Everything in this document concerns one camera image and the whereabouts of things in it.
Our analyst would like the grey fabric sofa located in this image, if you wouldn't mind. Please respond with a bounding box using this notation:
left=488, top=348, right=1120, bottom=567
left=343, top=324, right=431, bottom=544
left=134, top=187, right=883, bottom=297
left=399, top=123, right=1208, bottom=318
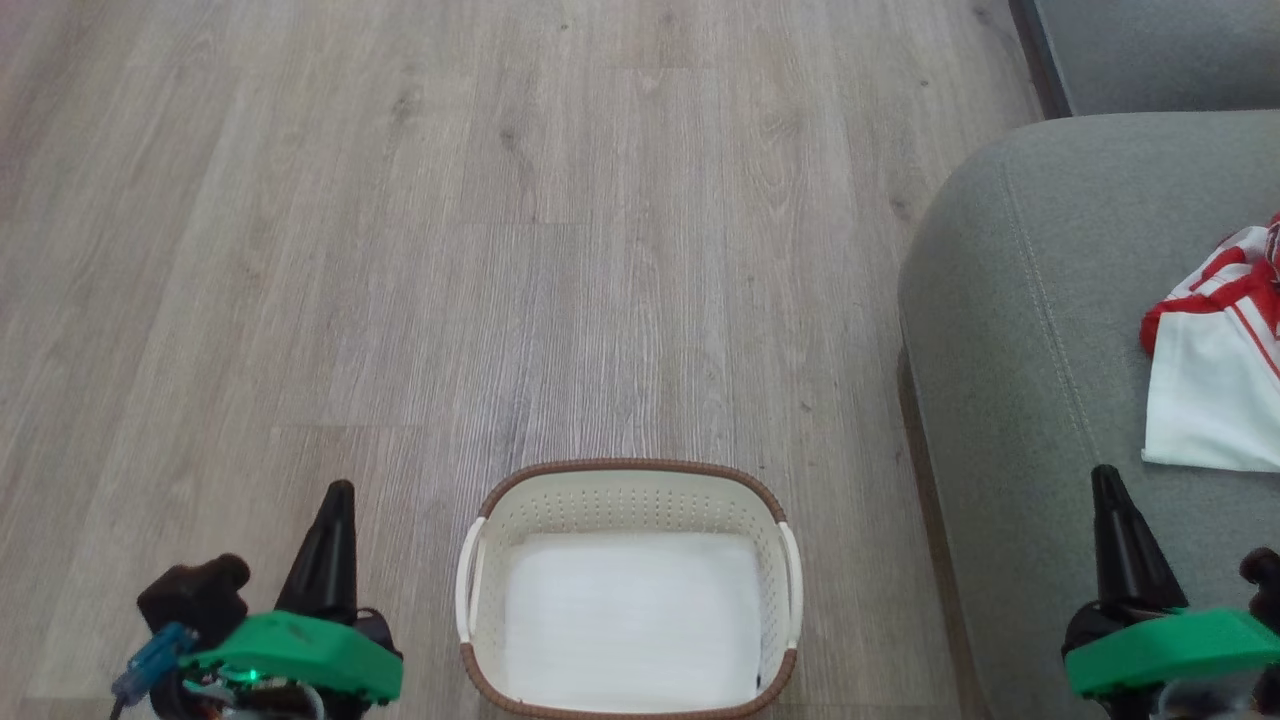
left=896, top=109, right=1280, bottom=720

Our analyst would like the red and white sports jersey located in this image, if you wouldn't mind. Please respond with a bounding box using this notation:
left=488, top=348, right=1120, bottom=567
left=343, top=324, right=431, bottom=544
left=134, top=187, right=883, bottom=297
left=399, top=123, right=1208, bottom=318
left=1139, top=211, right=1280, bottom=474

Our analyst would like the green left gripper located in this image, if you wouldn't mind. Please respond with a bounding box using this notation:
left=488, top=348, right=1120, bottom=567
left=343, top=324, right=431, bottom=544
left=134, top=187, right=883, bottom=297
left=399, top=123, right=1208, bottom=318
left=178, top=479, right=405, bottom=707

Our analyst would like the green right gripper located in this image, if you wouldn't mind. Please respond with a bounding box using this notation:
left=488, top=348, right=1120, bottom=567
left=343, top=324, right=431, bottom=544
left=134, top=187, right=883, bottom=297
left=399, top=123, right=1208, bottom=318
left=1061, top=464, right=1280, bottom=700

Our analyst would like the grey sofa side section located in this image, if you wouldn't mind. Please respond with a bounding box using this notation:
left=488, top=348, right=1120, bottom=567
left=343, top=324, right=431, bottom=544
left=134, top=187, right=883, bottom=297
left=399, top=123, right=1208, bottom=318
left=1008, top=0, right=1280, bottom=120

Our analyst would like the blue left cable connector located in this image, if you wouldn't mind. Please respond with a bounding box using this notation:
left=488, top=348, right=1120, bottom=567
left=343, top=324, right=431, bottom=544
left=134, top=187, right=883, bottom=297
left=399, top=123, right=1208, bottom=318
left=111, top=621, right=200, bottom=703

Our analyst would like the cream laundry basket brown rim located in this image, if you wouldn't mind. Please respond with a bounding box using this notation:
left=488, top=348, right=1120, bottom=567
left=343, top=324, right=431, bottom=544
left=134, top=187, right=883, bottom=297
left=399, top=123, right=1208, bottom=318
left=454, top=458, right=805, bottom=720

